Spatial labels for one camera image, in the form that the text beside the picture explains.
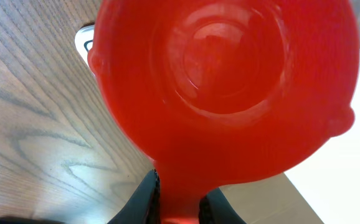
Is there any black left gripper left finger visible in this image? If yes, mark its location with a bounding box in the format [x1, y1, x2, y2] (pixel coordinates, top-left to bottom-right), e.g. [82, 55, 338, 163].
[108, 170, 161, 224]

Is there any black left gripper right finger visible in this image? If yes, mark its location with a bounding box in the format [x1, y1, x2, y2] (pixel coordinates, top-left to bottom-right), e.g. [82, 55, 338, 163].
[198, 188, 246, 224]

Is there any red measuring scoop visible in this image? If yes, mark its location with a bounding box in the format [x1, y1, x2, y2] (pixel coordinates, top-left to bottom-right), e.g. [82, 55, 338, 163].
[88, 0, 360, 223]

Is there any white digital kitchen scale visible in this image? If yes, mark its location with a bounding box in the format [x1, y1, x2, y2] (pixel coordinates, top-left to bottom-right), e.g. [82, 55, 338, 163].
[74, 21, 360, 224]

